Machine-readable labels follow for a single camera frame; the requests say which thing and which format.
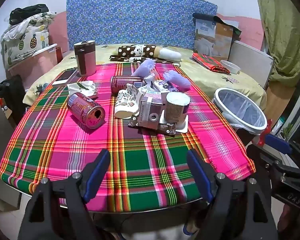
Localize patterned paper cup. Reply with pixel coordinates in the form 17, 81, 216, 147
114, 84, 142, 119

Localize folded red plaid cloth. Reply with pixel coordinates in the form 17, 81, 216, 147
192, 52, 231, 75

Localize red detergent bottle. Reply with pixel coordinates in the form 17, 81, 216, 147
257, 119, 272, 147

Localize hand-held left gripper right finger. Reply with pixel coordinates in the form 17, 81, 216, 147
187, 149, 277, 240

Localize black bag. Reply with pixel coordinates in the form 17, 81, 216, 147
10, 4, 49, 25

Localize pink green plaid cloth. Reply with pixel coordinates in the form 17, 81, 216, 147
0, 62, 255, 213

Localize white smartphone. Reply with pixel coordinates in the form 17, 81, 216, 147
51, 69, 78, 85

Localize pink storage box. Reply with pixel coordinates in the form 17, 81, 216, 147
5, 44, 63, 90

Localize leaf print crumpled tissue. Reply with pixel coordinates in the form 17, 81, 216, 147
67, 80, 98, 98

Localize blue floral headboard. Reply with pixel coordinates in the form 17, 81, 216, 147
66, 0, 218, 52

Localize green curtain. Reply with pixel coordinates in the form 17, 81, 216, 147
253, 0, 300, 80

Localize white rolled towel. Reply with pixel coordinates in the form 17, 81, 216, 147
158, 49, 182, 62

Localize pineapple print bag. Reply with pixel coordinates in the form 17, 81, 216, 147
1, 12, 57, 68

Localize white board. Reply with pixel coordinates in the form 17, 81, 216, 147
228, 41, 274, 90

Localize yellow bedsheet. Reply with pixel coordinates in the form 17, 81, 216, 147
23, 44, 267, 110

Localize brown white thermos jug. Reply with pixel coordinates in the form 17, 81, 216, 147
73, 41, 97, 77

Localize brown polka dot blanket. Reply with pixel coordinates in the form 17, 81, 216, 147
109, 44, 165, 62

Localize red drink can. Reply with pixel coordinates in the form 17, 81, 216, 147
111, 76, 144, 94
67, 92, 106, 130

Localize white plastic bowl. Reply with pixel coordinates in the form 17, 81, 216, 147
220, 60, 241, 75

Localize white plastic bag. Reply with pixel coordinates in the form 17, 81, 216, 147
3, 20, 33, 40

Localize white trash bin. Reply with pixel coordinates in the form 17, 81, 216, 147
213, 87, 268, 137

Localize cardboard bedding box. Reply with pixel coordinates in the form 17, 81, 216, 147
193, 12, 242, 58

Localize clear plastic cup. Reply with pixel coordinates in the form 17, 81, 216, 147
164, 92, 191, 123

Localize small potted plant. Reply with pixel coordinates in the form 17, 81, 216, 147
280, 122, 294, 140

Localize white purple drink carton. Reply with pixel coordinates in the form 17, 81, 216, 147
151, 79, 180, 93

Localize black backpack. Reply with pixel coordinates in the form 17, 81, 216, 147
0, 76, 28, 128

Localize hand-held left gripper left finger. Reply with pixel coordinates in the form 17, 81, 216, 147
18, 149, 112, 240

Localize white bottle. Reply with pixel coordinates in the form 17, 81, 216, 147
275, 117, 285, 134

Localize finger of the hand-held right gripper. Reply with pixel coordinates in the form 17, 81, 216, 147
265, 133, 300, 164
246, 144, 300, 180

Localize brown snack wrapper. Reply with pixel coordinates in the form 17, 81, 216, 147
129, 114, 177, 135

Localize purple foam fruit net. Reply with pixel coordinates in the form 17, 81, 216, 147
163, 70, 192, 92
131, 58, 156, 77

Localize clear plastic bin liner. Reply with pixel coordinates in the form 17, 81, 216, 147
215, 91, 265, 133

